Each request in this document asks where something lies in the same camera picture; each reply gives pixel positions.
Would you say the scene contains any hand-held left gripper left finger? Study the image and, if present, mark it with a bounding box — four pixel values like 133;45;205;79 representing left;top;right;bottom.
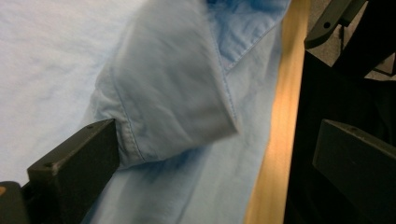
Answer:
26;119;120;224

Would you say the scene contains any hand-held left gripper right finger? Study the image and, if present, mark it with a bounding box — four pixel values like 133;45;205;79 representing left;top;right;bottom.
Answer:
312;119;396;224

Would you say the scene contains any light blue button shirt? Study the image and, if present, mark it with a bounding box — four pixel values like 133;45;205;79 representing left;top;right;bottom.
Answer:
0;0;292;224

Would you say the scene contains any large black object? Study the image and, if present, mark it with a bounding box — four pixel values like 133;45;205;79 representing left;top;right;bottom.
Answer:
283;50;396;224

